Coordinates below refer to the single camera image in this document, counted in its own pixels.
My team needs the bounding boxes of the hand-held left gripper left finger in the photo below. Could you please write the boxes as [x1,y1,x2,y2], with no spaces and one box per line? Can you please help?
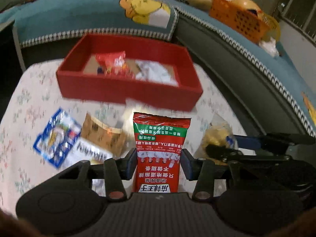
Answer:
[57,149,137,200]

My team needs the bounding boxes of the orange plastic basket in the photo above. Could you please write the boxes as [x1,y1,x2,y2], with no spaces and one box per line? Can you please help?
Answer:
[209,0,272,43]

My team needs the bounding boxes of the floral tablecloth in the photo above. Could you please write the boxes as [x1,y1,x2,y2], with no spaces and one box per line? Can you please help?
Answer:
[0,63,247,218]

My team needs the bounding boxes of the yellow pomelo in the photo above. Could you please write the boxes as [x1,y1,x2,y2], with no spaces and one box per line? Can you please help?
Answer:
[231,0,262,14]

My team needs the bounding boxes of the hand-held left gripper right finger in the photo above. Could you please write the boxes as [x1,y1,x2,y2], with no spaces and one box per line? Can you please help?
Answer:
[181,149,250,200]

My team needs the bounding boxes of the red gummy candy packet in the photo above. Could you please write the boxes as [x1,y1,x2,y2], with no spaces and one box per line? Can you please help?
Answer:
[95,51,127,78]

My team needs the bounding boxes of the red cardboard box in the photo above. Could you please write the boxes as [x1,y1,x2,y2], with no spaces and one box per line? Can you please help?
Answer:
[55,33,204,112]

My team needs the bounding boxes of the wooden framed glass door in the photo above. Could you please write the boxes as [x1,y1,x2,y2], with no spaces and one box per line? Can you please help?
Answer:
[276,0,316,42]

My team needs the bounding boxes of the brown snack packet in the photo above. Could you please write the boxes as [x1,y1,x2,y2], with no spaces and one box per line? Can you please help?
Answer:
[81,113,129,159]

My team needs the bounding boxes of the crumpled white tissue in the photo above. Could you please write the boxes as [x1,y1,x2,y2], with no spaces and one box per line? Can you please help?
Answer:
[258,37,279,58]

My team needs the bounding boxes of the white bun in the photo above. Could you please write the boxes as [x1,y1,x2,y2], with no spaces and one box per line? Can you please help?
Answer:
[121,104,136,131]

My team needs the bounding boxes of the long white snack packet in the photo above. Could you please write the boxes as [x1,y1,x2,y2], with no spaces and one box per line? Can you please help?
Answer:
[134,62,179,87]

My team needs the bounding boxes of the teal bear-print sofa cover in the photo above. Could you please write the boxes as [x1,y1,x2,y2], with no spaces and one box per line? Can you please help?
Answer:
[173,0,316,137]
[0,0,179,48]

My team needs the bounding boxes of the red and green snack packet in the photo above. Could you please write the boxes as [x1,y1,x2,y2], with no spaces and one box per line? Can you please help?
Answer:
[132,112,192,193]

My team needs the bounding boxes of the yellow waffle cookie packet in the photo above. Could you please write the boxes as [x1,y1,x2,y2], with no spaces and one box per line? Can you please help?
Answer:
[201,118,239,165]

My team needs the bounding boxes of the green sofa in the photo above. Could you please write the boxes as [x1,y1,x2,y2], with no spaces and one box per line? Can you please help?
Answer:
[0,0,316,139]

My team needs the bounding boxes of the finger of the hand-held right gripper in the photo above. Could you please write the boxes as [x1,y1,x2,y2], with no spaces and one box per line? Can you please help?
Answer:
[206,144,291,163]
[232,133,316,150]

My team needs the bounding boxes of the white jujube snack packet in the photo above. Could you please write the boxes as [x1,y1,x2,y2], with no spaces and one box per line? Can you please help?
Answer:
[65,139,114,167]

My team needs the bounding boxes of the blue and white candy packet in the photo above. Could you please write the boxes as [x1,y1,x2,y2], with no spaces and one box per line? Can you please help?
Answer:
[33,107,82,169]

